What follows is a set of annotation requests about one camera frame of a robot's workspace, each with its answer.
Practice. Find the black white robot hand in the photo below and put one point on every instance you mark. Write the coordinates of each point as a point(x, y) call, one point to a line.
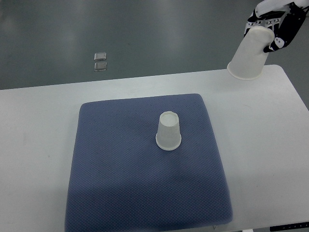
point(283, 17)

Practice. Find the white paper cup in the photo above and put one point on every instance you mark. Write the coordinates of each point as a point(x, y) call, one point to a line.
point(249, 59)
point(168, 136)

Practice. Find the white paper cup on mat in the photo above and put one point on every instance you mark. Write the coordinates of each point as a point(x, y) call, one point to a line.
point(168, 136)

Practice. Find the upper metal floor plate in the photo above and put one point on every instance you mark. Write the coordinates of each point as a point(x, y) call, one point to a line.
point(100, 56)

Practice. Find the metal floor plate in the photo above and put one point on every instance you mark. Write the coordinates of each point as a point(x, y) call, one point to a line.
point(100, 56)
point(100, 66)

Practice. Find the lower metal floor plate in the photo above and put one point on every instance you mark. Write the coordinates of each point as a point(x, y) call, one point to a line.
point(100, 66)

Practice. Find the black table control panel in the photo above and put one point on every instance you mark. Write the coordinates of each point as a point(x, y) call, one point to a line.
point(289, 227)

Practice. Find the blue fabric mat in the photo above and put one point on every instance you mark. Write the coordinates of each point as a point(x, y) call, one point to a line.
point(122, 181)

